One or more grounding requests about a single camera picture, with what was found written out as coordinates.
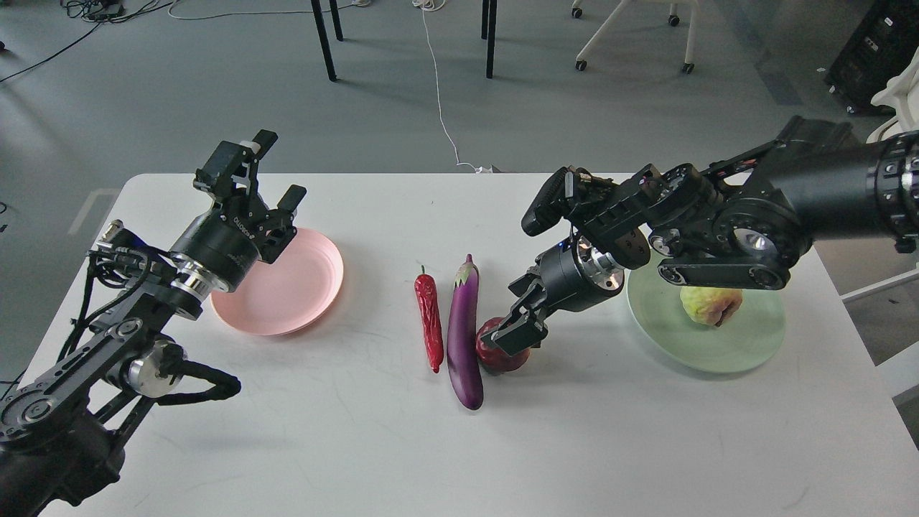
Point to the red chili pepper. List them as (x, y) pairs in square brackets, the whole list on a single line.
[(427, 300)]

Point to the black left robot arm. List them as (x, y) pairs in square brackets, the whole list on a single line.
[(64, 434)]

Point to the yellow-green custard apple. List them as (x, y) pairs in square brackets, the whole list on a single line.
[(710, 306)]

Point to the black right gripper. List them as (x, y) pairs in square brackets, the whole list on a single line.
[(571, 276)]

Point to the purple eggplant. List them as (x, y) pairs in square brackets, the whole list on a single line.
[(462, 359)]

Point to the dark red pomegranate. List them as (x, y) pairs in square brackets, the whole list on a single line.
[(493, 359)]

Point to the pink plate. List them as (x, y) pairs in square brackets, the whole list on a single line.
[(289, 294)]

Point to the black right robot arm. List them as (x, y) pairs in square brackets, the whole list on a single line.
[(742, 223)]

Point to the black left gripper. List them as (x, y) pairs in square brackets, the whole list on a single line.
[(225, 240)]

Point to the black equipment case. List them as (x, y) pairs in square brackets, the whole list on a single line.
[(880, 48)]

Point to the green plate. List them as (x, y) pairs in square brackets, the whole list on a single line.
[(750, 337)]

